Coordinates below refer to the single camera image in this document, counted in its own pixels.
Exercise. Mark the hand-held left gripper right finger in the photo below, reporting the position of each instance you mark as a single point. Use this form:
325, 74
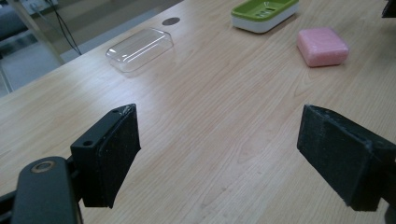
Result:
339, 155

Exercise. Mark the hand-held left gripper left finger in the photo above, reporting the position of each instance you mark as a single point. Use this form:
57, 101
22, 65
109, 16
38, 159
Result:
109, 161

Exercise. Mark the pink soap bar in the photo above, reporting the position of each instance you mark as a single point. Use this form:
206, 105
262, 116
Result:
322, 46

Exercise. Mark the clear plastic soap dish lid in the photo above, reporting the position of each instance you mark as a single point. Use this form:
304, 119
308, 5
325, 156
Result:
140, 49

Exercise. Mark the green and white soap dish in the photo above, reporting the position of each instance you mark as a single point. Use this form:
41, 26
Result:
264, 14

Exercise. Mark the metal stand leg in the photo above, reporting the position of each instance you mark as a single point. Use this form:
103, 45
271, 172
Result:
35, 31

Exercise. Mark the round grey table hole cover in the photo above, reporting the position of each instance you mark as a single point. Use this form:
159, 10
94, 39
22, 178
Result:
171, 21

